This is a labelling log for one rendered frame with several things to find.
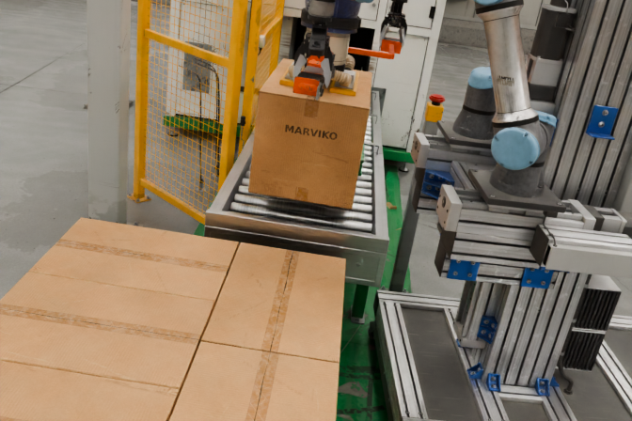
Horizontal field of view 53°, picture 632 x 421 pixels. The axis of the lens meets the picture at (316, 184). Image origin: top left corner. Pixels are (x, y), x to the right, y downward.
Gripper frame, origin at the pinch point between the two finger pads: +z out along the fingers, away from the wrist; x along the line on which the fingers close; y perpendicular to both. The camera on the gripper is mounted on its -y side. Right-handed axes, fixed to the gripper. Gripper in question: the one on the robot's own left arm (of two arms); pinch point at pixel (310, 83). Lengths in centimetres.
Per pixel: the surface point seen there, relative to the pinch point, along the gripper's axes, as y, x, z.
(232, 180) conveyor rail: 60, 32, 62
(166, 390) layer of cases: -64, 21, 67
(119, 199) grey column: 95, 95, 97
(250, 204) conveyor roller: 55, 23, 69
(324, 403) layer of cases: -59, -19, 67
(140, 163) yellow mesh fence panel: 145, 103, 98
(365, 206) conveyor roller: 66, -26, 66
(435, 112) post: 81, -49, 24
